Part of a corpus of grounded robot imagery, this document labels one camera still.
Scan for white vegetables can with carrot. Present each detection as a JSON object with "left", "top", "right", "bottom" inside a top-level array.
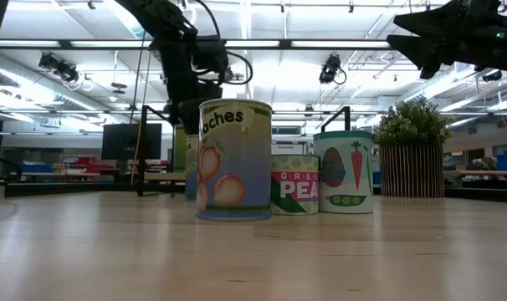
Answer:
[{"left": 313, "top": 130, "right": 375, "bottom": 215}]

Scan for red boxes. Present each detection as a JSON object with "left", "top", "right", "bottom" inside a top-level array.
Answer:
[{"left": 60, "top": 156, "right": 115, "bottom": 176}]

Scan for potted plant in ribbed pot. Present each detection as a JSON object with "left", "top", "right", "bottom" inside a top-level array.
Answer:
[{"left": 372, "top": 96, "right": 453, "bottom": 199}]

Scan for tall peaches can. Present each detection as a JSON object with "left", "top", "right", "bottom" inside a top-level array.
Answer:
[{"left": 196, "top": 98, "right": 274, "bottom": 222}]

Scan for black monitor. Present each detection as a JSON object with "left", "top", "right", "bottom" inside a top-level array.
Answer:
[{"left": 101, "top": 122, "right": 163, "bottom": 161}]

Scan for black ceiling spotlight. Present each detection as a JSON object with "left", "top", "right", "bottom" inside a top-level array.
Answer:
[
  {"left": 38, "top": 52, "right": 81, "bottom": 84},
  {"left": 482, "top": 69, "right": 504, "bottom": 83},
  {"left": 319, "top": 53, "right": 347, "bottom": 85}
]

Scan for tall peas can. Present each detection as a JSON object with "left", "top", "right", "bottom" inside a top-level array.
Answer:
[{"left": 184, "top": 133, "right": 201, "bottom": 202}]

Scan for yellow hanging strap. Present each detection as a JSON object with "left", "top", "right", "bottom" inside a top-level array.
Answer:
[{"left": 130, "top": 49, "right": 149, "bottom": 185}]

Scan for black wire shelf rack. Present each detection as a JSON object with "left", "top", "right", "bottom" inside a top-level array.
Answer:
[{"left": 136, "top": 105, "right": 351, "bottom": 197}]

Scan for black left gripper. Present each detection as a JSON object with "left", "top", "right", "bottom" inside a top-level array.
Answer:
[{"left": 166, "top": 79, "right": 223, "bottom": 136}]

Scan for white sign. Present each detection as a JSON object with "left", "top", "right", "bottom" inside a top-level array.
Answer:
[{"left": 271, "top": 143, "right": 305, "bottom": 156}]

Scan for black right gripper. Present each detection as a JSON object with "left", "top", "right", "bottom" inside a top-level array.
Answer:
[{"left": 386, "top": 0, "right": 489, "bottom": 79}]

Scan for small green peas can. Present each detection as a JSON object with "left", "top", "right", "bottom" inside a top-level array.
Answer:
[{"left": 270, "top": 154, "right": 320, "bottom": 217}]

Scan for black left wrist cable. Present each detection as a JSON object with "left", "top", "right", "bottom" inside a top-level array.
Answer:
[{"left": 194, "top": 0, "right": 254, "bottom": 87}]

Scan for wooden background table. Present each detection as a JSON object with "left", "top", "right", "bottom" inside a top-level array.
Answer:
[{"left": 453, "top": 169, "right": 507, "bottom": 179}]

